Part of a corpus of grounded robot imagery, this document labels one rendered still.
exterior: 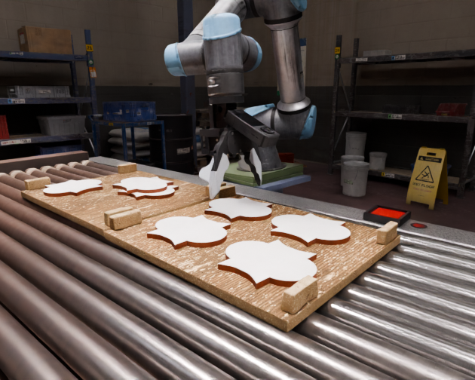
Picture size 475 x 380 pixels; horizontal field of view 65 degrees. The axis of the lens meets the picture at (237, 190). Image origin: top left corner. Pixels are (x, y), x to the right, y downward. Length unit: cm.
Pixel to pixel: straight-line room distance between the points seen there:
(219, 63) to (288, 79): 54
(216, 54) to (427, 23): 502
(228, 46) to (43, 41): 448
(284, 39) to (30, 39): 417
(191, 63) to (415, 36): 495
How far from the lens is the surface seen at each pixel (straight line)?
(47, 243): 76
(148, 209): 83
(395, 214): 86
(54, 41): 519
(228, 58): 75
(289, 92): 127
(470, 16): 551
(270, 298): 48
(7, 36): 574
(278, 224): 69
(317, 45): 644
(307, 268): 54
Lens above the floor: 118
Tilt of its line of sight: 15 degrees down
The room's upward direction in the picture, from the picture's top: straight up
